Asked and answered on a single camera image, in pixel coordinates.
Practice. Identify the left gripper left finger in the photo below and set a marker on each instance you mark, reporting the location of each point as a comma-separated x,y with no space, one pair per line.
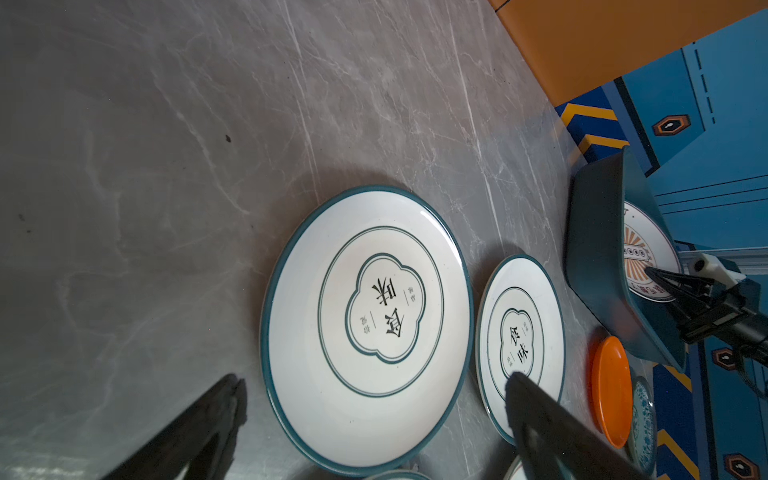
199,443

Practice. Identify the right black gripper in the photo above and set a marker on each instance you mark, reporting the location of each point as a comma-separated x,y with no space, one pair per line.
708,308

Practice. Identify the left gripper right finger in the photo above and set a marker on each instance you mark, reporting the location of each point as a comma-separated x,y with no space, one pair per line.
552,443

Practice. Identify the orange plastic plate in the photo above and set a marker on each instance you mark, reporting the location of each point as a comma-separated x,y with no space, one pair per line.
612,391

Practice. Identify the white flower plate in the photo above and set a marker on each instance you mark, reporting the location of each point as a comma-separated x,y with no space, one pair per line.
366,330
519,330

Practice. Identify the teal plastic bin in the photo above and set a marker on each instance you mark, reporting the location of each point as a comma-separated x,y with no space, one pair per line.
594,258

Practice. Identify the white plate dark green rim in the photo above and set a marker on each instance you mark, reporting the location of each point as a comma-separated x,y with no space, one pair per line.
516,470

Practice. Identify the teal patterned small plate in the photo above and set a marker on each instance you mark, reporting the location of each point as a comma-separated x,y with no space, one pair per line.
642,442

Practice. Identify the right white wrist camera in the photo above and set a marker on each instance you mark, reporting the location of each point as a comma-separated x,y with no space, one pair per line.
711,267

